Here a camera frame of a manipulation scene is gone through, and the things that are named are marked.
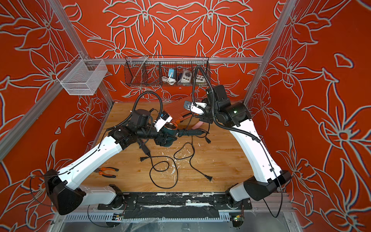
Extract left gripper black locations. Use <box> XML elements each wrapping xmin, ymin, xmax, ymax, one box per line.
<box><xmin>138</xmin><ymin>126</ymin><xmax>178</xmax><ymax>147</ymax></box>

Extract dark green hair dryer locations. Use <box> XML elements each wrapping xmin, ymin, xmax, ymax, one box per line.
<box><xmin>158</xmin><ymin>122</ymin><xmax>206</xmax><ymax>148</ymax></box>

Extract green dryer black cord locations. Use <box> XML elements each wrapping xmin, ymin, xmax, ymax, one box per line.
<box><xmin>179</xmin><ymin>111</ymin><xmax>212</xmax><ymax>145</ymax></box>

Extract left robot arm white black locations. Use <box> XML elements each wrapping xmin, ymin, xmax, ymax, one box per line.
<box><xmin>44</xmin><ymin>101</ymin><xmax>172</xmax><ymax>215</ymax></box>

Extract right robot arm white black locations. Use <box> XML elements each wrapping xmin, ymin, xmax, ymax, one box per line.
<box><xmin>190</xmin><ymin>65</ymin><xmax>291</xmax><ymax>208</ymax></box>

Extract pink hair dryer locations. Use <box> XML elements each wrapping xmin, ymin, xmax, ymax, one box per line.
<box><xmin>192</xmin><ymin>121</ymin><xmax>204</xmax><ymax>130</ymax></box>

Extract black hair dryer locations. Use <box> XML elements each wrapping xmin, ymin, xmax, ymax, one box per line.
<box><xmin>138</xmin><ymin>139</ymin><xmax>151</xmax><ymax>157</ymax></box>

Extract orange plastic tool case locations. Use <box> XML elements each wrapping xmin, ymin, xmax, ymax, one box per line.
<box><xmin>163</xmin><ymin>96</ymin><xmax>192</xmax><ymax>124</ymax></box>

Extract white power strip cube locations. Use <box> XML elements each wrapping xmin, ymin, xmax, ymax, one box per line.
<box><xmin>195</xmin><ymin>74</ymin><xmax>206</xmax><ymax>85</ymax></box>

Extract white round adapter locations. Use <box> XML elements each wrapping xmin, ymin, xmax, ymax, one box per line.
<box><xmin>180</xmin><ymin>70</ymin><xmax>192</xmax><ymax>84</ymax></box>

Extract blue white small box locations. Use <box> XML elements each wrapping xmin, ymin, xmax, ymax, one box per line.
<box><xmin>167</xmin><ymin>69</ymin><xmax>176</xmax><ymax>80</ymax></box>

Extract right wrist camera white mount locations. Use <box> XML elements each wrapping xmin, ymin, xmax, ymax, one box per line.
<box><xmin>184</xmin><ymin>101</ymin><xmax>207</xmax><ymax>116</ymax></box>

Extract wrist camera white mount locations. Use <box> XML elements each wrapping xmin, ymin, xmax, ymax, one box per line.
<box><xmin>184</xmin><ymin>101</ymin><xmax>207</xmax><ymax>116</ymax></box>
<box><xmin>154</xmin><ymin>111</ymin><xmax>173</xmax><ymax>132</ymax></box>

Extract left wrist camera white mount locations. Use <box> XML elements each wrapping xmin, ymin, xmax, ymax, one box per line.
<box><xmin>154</xmin><ymin>111</ymin><xmax>173</xmax><ymax>132</ymax></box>

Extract pink dryer black cord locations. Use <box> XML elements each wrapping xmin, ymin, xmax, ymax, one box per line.
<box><xmin>173</xmin><ymin>136</ymin><xmax>214</xmax><ymax>182</ymax></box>

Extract black wire wall basket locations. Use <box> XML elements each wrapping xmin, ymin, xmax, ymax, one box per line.
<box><xmin>124</xmin><ymin>55</ymin><xmax>211</xmax><ymax>87</ymax></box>

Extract orange handled pliers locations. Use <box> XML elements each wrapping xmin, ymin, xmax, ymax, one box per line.
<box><xmin>94</xmin><ymin>167</ymin><xmax>119</xmax><ymax>178</ymax></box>

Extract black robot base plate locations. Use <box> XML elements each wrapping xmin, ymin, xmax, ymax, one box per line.
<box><xmin>98</xmin><ymin>192</ymin><xmax>252</xmax><ymax>221</ymax></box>

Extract clear acrylic wall bin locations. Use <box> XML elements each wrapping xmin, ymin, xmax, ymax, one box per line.
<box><xmin>56</xmin><ymin>54</ymin><xmax>108</xmax><ymax>96</ymax></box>

